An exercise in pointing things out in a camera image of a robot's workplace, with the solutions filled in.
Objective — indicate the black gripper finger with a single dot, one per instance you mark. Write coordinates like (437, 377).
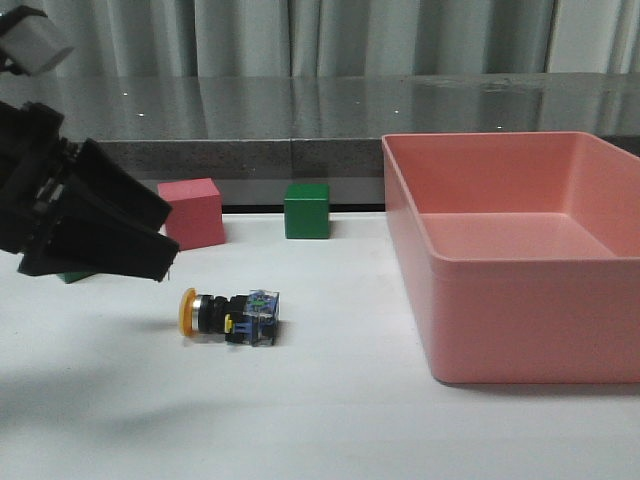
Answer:
(111, 201)
(90, 234)

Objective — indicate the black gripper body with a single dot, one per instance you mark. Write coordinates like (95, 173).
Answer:
(33, 174)

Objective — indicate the yellow push button switch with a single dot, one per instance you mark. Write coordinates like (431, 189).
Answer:
(251, 319)

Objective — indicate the green cube left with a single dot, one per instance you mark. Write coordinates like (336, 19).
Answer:
(72, 277)

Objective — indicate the green cube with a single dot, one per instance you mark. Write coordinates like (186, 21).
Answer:
(72, 277)
(306, 211)

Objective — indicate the pink cube middle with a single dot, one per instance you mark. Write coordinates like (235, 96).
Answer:
(195, 220)

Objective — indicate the grey curtain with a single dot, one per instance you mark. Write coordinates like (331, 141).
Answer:
(345, 38)

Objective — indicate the grey stone ledge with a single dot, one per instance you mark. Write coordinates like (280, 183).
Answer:
(254, 136)

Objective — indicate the green cube right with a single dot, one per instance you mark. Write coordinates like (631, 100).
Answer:
(306, 211)

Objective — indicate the pink plastic bin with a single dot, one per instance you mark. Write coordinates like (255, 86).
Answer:
(519, 254)

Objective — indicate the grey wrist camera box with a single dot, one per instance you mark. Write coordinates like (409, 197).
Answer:
(31, 44)

